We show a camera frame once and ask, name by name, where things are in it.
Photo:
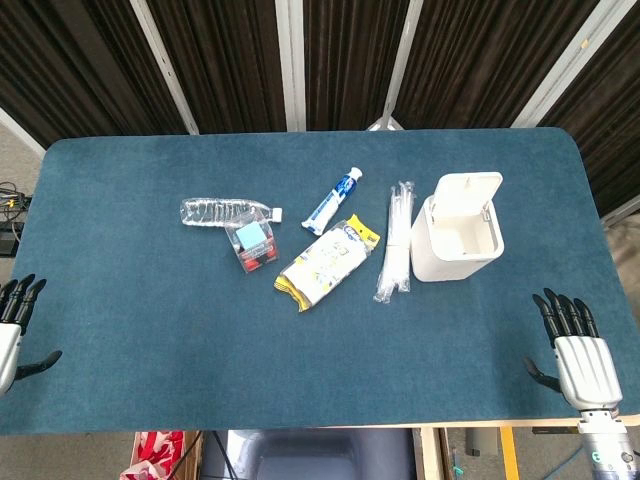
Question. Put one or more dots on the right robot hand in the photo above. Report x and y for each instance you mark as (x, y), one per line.
(585, 360)

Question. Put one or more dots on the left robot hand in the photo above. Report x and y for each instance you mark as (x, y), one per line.
(9, 340)

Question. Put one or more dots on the white trash bin with lid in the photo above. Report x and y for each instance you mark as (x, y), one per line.
(457, 227)

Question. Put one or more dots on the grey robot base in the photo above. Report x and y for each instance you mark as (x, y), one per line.
(320, 455)

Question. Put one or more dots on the red white bag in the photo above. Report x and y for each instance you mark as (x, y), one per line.
(155, 452)

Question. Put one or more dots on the clear packet of straws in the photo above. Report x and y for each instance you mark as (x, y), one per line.
(396, 240)

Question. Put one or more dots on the clear plastic water bottle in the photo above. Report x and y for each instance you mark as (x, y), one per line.
(225, 212)

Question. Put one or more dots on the clear box with blue cube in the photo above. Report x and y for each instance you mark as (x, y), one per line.
(251, 245)

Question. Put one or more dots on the yellow white wipes package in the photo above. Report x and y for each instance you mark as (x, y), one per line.
(325, 260)

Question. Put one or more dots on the blue table mat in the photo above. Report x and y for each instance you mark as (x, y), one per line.
(300, 325)

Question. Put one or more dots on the blue white toothpaste tube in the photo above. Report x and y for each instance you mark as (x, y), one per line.
(332, 200)

